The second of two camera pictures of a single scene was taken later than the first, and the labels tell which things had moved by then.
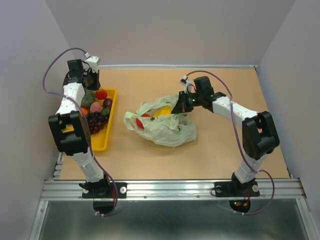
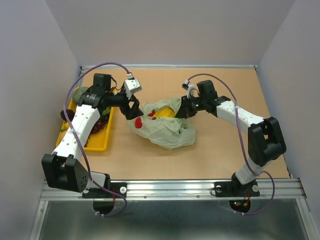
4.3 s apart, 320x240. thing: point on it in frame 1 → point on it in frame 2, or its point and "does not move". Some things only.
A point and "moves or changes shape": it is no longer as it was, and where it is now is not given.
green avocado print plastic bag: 170,130 moves or changes shape
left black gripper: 97,84 → 134,111
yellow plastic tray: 98,140 does not move
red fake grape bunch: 95,125 does not move
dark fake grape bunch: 103,114 does not move
